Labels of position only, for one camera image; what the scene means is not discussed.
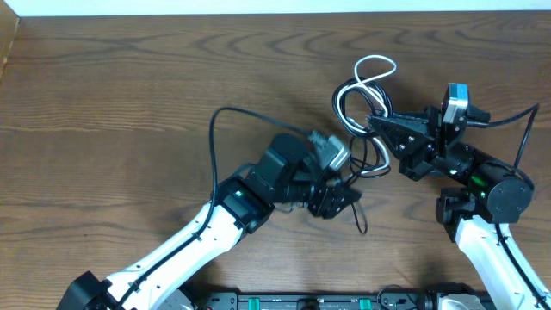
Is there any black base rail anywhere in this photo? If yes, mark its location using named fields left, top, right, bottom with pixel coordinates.
left=171, top=282, right=496, bottom=310

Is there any right camera black cable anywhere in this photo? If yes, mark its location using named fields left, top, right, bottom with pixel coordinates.
left=467, top=102, right=541, bottom=173

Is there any white usb cable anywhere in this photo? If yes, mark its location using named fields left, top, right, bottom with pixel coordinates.
left=336, top=54, right=398, bottom=177

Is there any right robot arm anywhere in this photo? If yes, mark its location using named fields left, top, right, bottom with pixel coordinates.
left=368, top=104, right=550, bottom=309

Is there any black usb cable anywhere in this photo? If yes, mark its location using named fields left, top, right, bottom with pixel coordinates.
left=331, top=76, right=395, bottom=235

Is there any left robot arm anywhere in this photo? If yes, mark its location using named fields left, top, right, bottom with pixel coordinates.
left=58, top=133, right=362, bottom=309

